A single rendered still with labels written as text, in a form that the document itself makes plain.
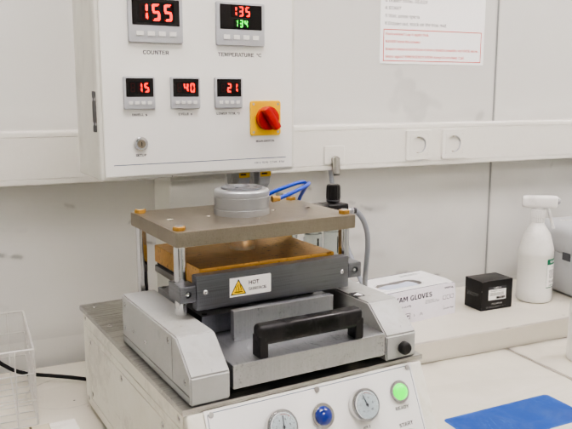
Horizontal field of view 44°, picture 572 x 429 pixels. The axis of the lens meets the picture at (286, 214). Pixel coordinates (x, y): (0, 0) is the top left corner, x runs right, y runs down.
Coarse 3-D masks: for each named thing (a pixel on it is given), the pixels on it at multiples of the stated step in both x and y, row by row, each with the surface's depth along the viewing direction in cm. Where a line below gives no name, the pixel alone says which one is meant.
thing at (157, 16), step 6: (138, 6) 102; (144, 6) 102; (150, 6) 102; (156, 6) 103; (162, 6) 103; (168, 6) 104; (138, 12) 102; (144, 12) 102; (150, 12) 103; (156, 12) 103; (162, 12) 103; (168, 12) 104; (138, 18) 102; (144, 18) 102; (150, 18) 103; (156, 18) 103; (162, 18) 104; (168, 18) 104
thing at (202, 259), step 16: (256, 240) 107; (272, 240) 107; (288, 240) 107; (160, 256) 102; (192, 256) 97; (208, 256) 97; (224, 256) 97; (240, 256) 97; (256, 256) 97; (272, 256) 97; (288, 256) 97; (304, 256) 97; (320, 256) 99; (160, 272) 103; (192, 272) 92
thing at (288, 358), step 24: (240, 312) 89; (264, 312) 91; (288, 312) 93; (312, 312) 95; (216, 336) 91; (240, 336) 90; (312, 336) 91; (336, 336) 91; (384, 336) 92; (240, 360) 83; (264, 360) 84; (288, 360) 85; (312, 360) 87; (336, 360) 89; (360, 360) 91; (240, 384) 82
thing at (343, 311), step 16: (272, 320) 85; (288, 320) 85; (304, 320) 86; (320, 320) 87; (336, 320) 88; (352, 320) 89; (256, 336) 83; (272, 336) 84; (288, 336) 85; (304, 336) 86; (352, 336) 91; (256, 352) 84
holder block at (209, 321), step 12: (168, 288) 105; (264, 300) 103; (276, 300) 98; (192, 312) 94; (204, 312) 93; (216, 312) 93; (228, 312) 93; (204, 324) 92; (216, 324) 92; (228, 324) 93
